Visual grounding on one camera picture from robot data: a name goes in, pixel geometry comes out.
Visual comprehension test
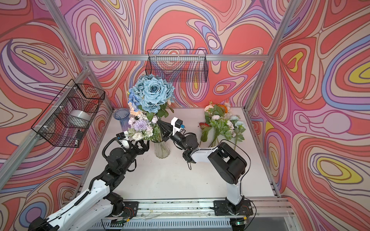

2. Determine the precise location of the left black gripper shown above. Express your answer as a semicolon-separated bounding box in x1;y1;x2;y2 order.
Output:
118;135;149;175

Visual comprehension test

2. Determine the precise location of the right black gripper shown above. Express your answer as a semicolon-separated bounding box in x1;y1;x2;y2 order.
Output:
157;120;188;151

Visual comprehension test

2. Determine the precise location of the clear ribbed glass vase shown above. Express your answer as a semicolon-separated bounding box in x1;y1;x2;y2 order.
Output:
153;137;171;159

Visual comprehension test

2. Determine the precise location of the white purple mixed bouquet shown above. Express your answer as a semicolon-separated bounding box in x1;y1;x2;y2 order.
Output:
127;114;161;142

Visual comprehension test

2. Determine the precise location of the teal rose flower stem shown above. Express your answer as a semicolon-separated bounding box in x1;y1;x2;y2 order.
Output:
131;75;175;123

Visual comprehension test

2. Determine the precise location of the peach rose flower stem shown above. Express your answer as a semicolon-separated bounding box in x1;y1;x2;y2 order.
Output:
128;102;143;116

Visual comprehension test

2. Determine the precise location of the blue purple glass vase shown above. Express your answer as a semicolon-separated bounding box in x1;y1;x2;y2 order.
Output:
113;108;130;131

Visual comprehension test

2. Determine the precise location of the blue hydrangea flower stem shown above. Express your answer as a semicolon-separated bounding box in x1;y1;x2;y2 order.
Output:
128;88;141;112

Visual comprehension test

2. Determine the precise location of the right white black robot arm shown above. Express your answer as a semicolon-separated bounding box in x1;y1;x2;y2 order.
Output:
157;117;247;210

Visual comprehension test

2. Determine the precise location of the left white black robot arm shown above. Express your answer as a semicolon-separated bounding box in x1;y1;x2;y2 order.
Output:
28;138;149;231

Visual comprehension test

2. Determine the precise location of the red flower stem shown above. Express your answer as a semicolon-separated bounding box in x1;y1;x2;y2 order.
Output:
198;122;212;142

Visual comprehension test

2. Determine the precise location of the white green flower bunch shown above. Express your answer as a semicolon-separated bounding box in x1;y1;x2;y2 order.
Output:
205;113;246;147

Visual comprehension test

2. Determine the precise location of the orange flower stem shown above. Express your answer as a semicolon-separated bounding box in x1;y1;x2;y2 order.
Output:
218;103;231;114

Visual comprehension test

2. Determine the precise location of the small black device in basket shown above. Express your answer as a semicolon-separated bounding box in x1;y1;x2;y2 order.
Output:
74;130;83;147

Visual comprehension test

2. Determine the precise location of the white tape roll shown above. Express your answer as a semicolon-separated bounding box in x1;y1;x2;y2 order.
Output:
69;110;91;121

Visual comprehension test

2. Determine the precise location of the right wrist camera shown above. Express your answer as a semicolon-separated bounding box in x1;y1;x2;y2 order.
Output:
171;117;185;135

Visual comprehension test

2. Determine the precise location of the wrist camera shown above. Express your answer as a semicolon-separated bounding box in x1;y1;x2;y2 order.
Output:
116;132;130;151
171;117;185;135

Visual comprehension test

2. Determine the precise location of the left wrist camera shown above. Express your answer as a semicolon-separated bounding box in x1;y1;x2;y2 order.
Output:
116;132;130;151

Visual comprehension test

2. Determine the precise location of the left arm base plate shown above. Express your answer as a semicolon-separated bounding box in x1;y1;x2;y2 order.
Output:
109;201;139;218

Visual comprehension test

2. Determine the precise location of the black wire basket back wall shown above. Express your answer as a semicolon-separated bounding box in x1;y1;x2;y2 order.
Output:
145;48;209;83

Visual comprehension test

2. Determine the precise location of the black wire basket wall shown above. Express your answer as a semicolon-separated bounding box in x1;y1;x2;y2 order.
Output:
31;80;106;148
145;48;209;83

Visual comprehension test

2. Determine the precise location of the black wire basket left wall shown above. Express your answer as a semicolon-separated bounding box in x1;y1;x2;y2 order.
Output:
31;80;106;148

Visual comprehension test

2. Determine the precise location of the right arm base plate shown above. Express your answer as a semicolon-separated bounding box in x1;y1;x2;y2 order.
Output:
211;199;254;217

